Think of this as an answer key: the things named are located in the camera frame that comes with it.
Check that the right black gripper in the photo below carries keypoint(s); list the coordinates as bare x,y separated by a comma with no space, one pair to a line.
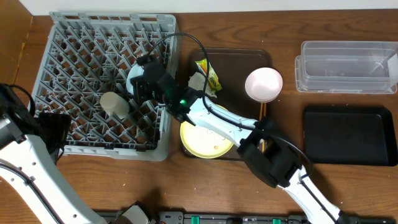
140,86

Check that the pale green cup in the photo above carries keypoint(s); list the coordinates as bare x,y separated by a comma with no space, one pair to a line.
114,104

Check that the white tissue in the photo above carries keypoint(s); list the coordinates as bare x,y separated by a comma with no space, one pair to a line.
197,81

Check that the green orange snack wrapper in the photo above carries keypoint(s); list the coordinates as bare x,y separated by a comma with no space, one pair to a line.
206,69

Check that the pink bowl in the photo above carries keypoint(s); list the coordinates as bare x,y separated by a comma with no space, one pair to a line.
264,84

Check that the light blue bowl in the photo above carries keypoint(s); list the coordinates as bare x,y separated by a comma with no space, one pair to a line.
135,74

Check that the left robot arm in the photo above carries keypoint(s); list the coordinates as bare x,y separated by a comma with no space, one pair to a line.
31,145

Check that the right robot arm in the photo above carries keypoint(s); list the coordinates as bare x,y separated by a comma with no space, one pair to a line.
271,157

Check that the grey plastic dishwasher rack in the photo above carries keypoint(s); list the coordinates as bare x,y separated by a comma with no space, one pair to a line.
88,55

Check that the yellow plate with scraps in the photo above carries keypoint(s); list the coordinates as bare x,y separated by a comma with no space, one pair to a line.
202,142

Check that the dark brown serving tray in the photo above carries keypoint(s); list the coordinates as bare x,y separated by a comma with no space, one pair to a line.
232,67

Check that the black plastic tray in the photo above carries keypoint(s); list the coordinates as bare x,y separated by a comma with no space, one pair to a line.
350,135

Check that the clear plastic container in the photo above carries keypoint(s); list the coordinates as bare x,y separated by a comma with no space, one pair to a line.
358,67

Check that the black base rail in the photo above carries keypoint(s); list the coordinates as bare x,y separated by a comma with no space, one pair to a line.
192,218

